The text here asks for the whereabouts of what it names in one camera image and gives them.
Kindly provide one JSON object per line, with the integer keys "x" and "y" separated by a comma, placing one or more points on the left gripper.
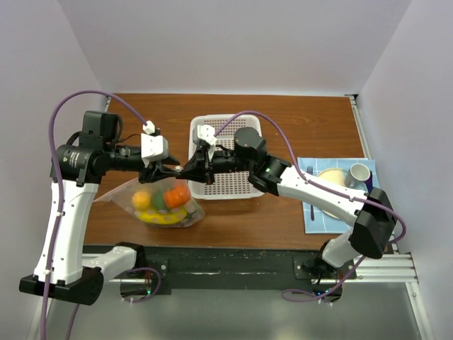
{"x": 153, "y": 173}

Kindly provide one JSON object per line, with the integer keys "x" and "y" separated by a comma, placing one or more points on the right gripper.
{"x": 199, "y": 168}

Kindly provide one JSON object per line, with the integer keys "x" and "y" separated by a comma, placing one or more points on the orange fake pumpkin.
{"x": 176, "y": 197}

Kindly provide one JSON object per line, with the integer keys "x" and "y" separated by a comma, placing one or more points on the clear zip top bag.
{"x": 122, "y": 196}

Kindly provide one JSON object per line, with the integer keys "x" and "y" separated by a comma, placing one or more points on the white perforated plastic basket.
{"x": 229, "y": 186}

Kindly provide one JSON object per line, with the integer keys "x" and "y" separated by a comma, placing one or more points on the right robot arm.
{"x": 368, "y": 214}

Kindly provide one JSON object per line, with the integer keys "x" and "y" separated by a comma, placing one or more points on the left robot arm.
{"x": 76, "y": 174}

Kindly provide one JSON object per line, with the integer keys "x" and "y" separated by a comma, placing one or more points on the green fake vegetable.
{"x": 157, "y": 200}

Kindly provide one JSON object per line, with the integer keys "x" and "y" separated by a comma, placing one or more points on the fake orange fruit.
{"x": 141, "y": 200}

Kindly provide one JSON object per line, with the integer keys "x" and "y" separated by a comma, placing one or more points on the purple plastic fork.
{"x": 310, "y": 171}

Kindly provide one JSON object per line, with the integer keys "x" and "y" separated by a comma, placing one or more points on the blue checked cloth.
{"x": 326, "y": 223}

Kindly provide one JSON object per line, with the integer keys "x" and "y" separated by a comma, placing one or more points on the cream plate with leaf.
{"x": 333, "y": 175}

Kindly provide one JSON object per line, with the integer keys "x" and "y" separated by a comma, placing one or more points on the white mug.
{"x": 357, "y": 174}

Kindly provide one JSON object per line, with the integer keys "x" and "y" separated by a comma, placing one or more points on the purple plastic spoon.
{"x": 369, "y": 182}

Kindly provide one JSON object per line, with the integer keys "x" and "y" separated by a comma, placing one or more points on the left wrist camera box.
{"x": 153, "y": 148}

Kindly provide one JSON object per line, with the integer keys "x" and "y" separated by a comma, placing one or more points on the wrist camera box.
{"x": 153, "y": 148}
{"x": 204, "y": 133}

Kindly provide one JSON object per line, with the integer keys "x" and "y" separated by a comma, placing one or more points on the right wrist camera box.
{"x": 204, "y": 133}

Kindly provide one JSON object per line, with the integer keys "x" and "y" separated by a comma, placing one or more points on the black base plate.
{"x": 236, "y": 269}

